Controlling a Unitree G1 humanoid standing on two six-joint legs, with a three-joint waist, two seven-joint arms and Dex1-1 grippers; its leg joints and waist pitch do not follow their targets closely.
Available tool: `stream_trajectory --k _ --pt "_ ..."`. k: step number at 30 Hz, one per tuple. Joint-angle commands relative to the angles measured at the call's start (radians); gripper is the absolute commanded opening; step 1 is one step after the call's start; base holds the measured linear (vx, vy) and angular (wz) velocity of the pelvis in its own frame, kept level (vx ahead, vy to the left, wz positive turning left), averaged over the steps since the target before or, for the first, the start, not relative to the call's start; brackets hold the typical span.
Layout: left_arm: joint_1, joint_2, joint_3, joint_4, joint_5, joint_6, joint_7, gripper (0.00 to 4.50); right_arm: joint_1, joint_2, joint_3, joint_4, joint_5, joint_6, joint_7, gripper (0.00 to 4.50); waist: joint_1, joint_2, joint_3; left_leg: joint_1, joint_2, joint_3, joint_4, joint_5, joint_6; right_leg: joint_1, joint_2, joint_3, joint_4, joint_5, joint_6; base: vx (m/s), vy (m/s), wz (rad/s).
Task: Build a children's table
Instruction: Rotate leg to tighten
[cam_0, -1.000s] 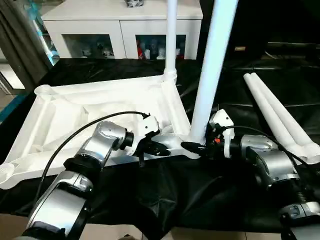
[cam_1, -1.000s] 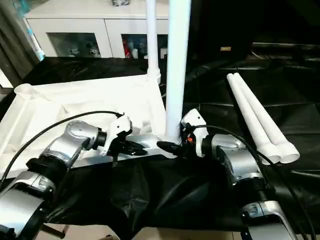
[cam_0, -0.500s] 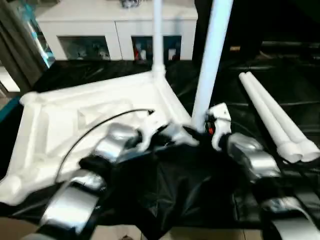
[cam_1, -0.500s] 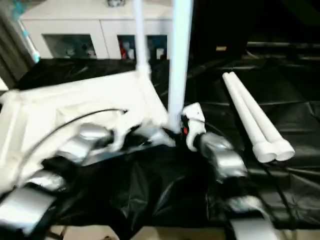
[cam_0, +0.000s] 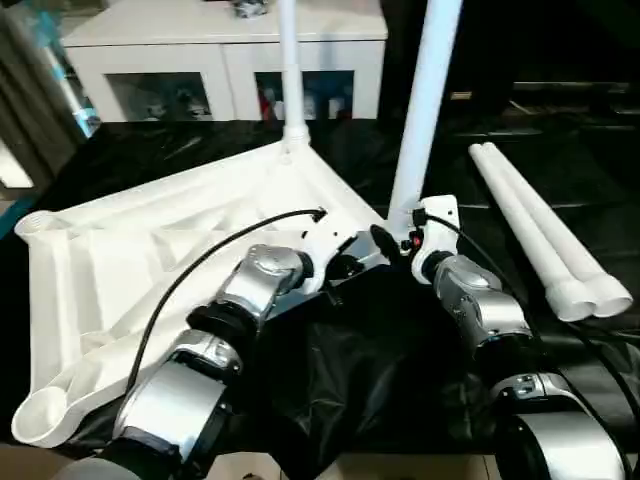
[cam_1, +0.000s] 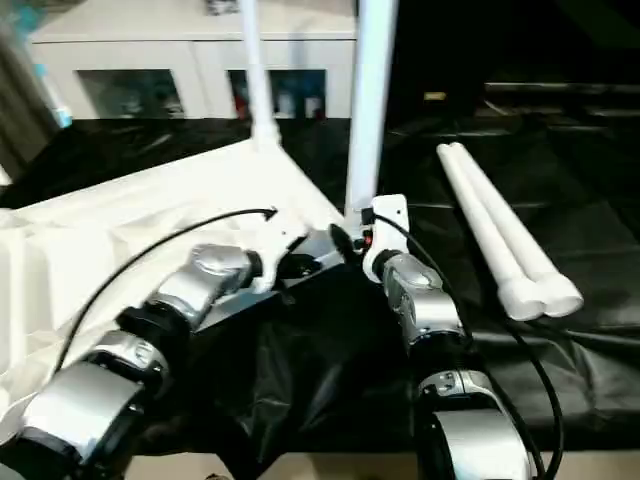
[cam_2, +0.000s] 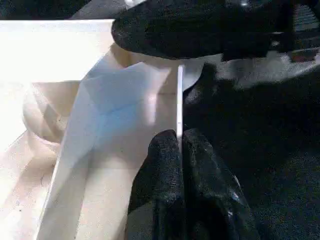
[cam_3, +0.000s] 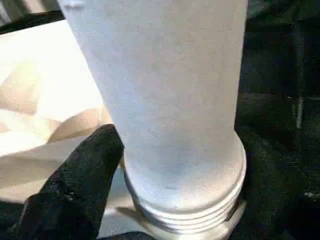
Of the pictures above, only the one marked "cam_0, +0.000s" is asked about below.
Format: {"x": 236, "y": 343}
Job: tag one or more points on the white plastic table leg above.
{"x": 520, "y": 225}
{"x": 425, "y": 100}
{"x": 555, "y": 230}
{"x": 292, "y": 75}

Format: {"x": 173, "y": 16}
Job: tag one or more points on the white plastic table top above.
{"x": 125, "y": 260}

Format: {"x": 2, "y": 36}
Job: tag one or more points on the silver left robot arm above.
{"x": 200, "y": 350}

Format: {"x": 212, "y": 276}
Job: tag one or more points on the black table mat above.
{"x": 375, "y": 360}

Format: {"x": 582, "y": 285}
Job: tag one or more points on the small beige label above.
{"x": 461, "y": 95}

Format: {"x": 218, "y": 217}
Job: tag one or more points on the dark grey crumpled bundle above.
{"x": 251, "y": 7}

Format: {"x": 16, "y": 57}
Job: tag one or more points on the white glass-door cabinet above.
{"x": 175, "y": 45}

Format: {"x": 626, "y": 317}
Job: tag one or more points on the teal white plastic package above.
{"x": 75, "y": 95}

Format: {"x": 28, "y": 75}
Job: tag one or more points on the teal floor mat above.
{"x": 12, "y": 215}

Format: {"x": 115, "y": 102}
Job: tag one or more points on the grey curtain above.
{"x": 30, "y": 90}

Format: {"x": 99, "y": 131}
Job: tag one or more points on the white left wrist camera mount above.
{"x": 325, "y": 240}

